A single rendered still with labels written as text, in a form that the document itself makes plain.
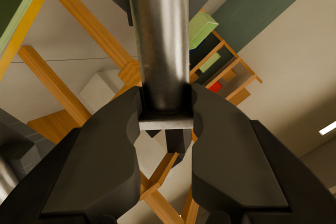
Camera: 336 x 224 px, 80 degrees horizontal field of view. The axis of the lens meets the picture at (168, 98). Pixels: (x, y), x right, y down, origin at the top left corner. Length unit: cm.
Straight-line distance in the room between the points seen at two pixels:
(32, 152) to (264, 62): 603
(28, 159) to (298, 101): 635
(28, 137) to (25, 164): 2
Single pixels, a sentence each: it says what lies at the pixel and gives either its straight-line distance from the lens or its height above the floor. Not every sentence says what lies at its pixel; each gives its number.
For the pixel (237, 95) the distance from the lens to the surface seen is 566.
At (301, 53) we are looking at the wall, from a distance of 627.
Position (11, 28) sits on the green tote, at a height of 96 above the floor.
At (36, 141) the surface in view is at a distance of 22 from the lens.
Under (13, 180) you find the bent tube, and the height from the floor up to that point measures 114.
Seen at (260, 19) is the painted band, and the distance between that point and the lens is 614.
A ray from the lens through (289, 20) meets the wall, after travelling 624.
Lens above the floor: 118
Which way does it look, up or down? 3 degrees down
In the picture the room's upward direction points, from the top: 138 degrees clockwise
